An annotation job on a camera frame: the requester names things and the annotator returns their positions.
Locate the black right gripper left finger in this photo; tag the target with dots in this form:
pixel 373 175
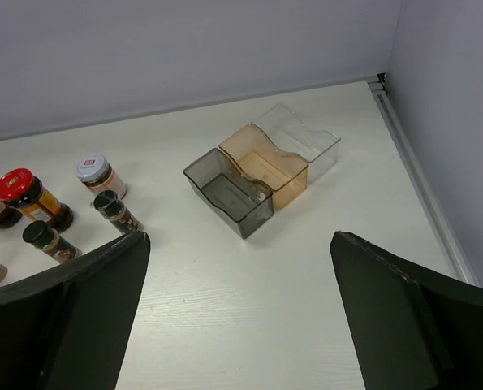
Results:
pixel 68 327

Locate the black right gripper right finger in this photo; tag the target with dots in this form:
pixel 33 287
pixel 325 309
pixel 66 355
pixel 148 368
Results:
pixel 412 328

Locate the red lid chili sauce jar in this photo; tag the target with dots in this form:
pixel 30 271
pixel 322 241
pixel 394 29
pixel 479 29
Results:
pixel 20 189

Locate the white lid sauce jar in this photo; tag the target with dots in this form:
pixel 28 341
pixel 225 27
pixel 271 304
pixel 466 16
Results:
pixel 96 173

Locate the clear transparent bin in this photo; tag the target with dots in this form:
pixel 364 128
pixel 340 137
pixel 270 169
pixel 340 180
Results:
pixel 319 148

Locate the grey transparent bin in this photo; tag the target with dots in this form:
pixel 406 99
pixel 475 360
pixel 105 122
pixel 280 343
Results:
pixel 243 204

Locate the amber transparent bin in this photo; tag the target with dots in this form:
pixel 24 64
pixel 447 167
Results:
pixel 256 156

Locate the aluminium table edge rail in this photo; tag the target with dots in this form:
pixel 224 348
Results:
pixel 434 212

